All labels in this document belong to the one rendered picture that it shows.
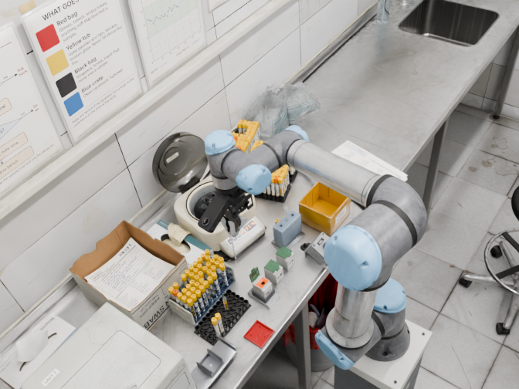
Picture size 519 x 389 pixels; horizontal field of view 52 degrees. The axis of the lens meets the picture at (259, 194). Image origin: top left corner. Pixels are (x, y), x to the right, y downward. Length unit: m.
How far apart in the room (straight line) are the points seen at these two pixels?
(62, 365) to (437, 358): 1.75
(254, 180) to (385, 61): 1.56
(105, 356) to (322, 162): 0.69
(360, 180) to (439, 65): 1.59
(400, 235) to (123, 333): 0.72
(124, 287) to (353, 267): 0.95
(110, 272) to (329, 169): 0.90
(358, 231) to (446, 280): 1.91
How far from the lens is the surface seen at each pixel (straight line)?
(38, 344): 1.75
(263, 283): 1.68
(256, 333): 1.67
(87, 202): 1.80
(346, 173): 1.18
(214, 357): 1.60
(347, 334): 1.32
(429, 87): 2.54
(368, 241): 1.00
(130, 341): 1.39
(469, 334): 2.76
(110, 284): 1.81
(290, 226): 1.79
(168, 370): 1.32
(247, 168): 1.27
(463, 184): 3.37
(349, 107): 2.40
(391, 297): 1.42
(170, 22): 1.79
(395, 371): 1.58
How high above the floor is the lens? 2.33
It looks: 46 degrees down
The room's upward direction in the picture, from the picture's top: 7 degrees counter-clockwise
